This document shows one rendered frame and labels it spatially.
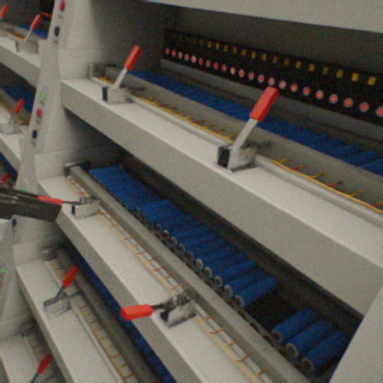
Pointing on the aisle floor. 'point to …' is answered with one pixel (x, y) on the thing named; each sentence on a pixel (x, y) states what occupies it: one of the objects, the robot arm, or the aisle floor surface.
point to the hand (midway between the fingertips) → (33, 205)
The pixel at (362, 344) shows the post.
